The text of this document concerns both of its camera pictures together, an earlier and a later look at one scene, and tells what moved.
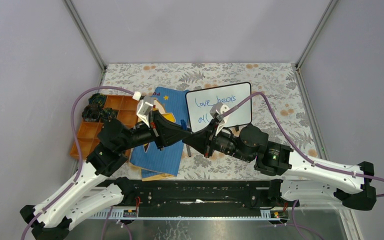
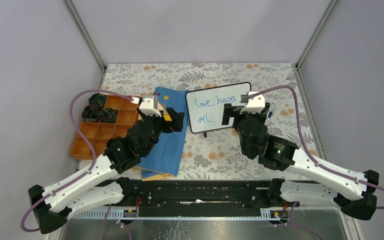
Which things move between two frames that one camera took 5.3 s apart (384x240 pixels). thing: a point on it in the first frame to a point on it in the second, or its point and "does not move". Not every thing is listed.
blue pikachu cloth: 145,154 does not move
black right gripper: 202,140 to 230,111
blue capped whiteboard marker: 188,149 to 268,118
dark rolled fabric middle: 108,114 does not move
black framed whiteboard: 199,102 does not move
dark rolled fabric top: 98,99 does not move
